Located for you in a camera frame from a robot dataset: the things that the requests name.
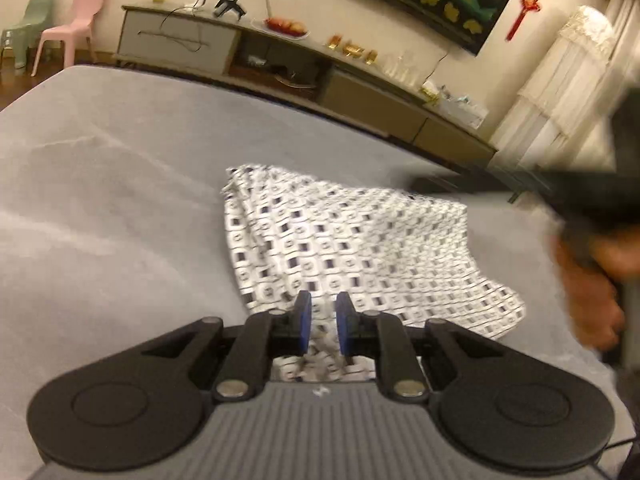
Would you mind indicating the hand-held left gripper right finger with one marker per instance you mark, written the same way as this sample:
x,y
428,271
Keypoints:
x,y
344,320

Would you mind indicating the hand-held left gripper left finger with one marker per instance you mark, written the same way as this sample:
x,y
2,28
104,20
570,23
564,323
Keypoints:
x,y
302,317

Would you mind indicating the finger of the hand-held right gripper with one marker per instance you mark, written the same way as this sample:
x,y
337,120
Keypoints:
x,y
475,185

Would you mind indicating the black white patterned garment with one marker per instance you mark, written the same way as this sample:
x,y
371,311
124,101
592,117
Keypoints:
x,y
350,250

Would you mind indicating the person's right hand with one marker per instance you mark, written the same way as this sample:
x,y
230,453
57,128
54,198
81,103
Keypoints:
x,y
590,300

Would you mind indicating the white storage tray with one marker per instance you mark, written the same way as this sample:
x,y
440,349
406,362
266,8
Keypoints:
x,y
465,112

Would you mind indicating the gold tissue box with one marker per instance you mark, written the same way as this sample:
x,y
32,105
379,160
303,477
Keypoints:
x,y
430,92

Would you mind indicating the long grey brown cabinet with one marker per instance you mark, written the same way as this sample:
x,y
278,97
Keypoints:
x,y
375,105

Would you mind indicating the group of clear glasses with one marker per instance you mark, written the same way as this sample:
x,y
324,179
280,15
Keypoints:
x,y
405,70

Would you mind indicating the small gold ornament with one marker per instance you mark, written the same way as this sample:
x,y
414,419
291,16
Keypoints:
x,y
371,57
335,42

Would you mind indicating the wide gold ornament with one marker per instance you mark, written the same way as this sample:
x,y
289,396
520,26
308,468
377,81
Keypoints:
x,y
354,50

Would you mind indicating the red fruit plate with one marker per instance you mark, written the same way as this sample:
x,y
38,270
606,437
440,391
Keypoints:
x,y
285,25

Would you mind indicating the black device with screen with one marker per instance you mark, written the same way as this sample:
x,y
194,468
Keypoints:
x,y
230,2

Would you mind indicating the white power adapter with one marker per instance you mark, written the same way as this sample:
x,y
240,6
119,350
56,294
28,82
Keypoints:
x,y
192,6

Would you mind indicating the pink plastic chair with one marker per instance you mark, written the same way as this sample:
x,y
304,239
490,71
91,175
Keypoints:
x,y
85,10

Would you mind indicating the green plastic chair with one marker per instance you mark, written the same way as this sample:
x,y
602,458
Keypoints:
x,y
37,15

